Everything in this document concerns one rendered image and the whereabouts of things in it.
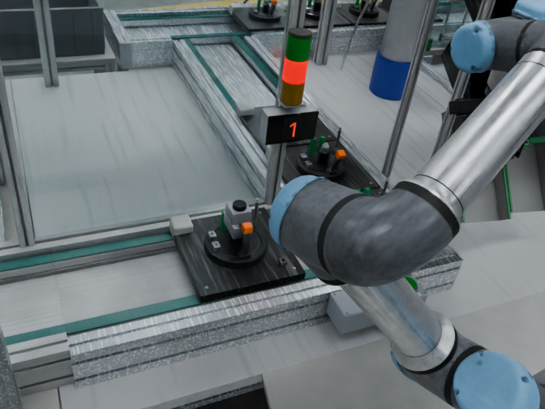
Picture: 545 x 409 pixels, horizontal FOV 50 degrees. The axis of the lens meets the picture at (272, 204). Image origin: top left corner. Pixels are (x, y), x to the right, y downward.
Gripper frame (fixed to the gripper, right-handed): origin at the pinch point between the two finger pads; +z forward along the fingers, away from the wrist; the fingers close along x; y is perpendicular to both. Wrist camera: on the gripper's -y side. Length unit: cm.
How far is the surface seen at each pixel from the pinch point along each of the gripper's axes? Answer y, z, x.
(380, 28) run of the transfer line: -137, 28, 72
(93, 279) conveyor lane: -24, 32, -70
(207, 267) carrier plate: -16, 26, -47
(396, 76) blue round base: -93, 28, 52
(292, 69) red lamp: -30.0, -11.0, -25.6
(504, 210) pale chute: -8.8, 21.1, 27.5
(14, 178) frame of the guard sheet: -34, 10, -82
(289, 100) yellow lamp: -29.7, -4.0, -25.3
